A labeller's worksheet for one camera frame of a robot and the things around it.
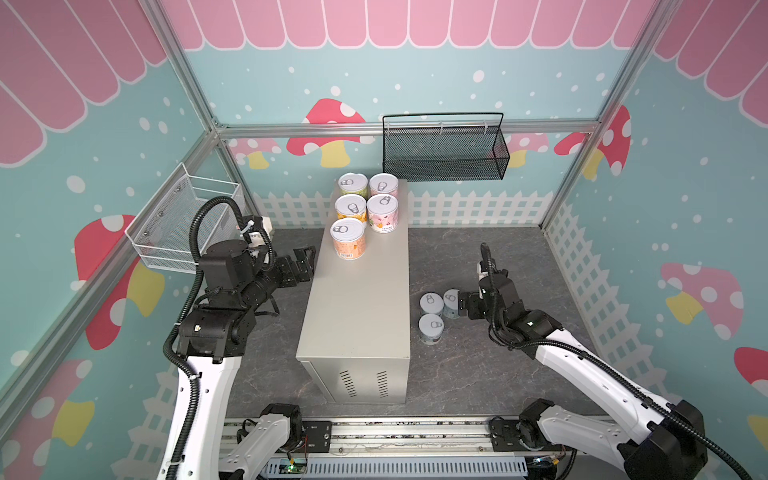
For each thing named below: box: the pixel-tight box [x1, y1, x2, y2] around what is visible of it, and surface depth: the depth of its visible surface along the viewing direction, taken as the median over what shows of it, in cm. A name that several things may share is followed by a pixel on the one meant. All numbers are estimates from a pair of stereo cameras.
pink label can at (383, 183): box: [368, 173, 399, 199], surface depth 76 cm
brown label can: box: [330, 217, 367, 261], surface depth 66 cm
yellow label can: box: [334, 193, 368, 223], surface depth 71 cm
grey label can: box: [418, 313, 445, 346], surface depth 89 cm
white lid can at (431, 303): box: [419, 291, 445, 316], surface depth 94 cm
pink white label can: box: [366, 193, 399, 234], surface depth 71 cm
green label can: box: [338, 172, 369, 200], surface depth 76 cm
